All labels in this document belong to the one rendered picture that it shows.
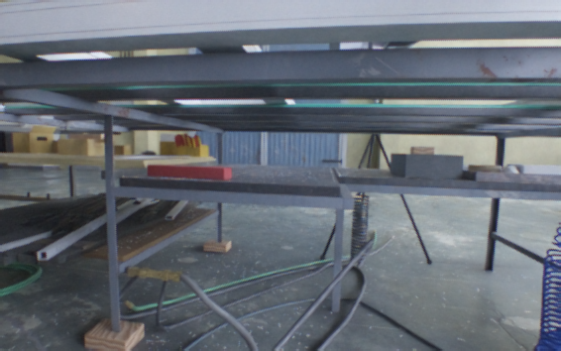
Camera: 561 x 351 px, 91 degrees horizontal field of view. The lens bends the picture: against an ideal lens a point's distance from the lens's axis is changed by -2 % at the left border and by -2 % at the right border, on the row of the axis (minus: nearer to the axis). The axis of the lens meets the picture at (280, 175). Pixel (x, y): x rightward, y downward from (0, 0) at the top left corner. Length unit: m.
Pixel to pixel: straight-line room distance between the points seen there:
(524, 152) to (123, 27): 8.13
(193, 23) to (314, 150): 6.54
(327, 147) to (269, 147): 1.44
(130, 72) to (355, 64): 0.39
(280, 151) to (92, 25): 6.56
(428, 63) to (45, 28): 0.62
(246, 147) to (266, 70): 6.73
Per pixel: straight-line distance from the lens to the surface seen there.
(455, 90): 0.79
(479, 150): 7.82
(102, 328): 1.29
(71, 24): 0.61
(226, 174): 0.95
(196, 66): 0.53
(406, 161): 1.32
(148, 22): 0.53
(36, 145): 2.33
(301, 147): 6.95
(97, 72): 0.64
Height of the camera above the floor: 0.69
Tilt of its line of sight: 5 degrees down
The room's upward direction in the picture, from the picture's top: 1 degrees clockwise
